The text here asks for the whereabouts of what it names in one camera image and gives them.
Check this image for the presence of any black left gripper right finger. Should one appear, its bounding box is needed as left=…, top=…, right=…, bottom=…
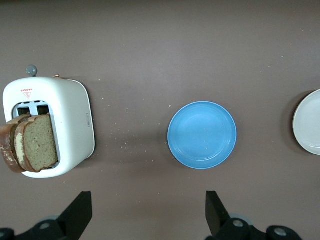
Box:
left=205, top=191, right=300, bottom=240

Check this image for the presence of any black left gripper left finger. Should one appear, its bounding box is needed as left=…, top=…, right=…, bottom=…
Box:
left=0, top=191, right=93, bottom=240

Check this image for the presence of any blue plate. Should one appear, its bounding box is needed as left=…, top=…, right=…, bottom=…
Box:
left=167, top=100, right=238, bottom=170

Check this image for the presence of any beige plate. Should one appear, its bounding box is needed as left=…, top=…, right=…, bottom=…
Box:
left=292, top=89, right=320, bottom=156

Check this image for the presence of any brown bread slice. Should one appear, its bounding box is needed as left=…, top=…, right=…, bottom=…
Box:
left=14, top=113, right=59, bottom=173
left=0, top=113, right=32, bottom=174

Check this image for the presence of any white toaster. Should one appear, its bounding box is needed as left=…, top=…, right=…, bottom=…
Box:
left=2, top=64, right=96, bottom=179

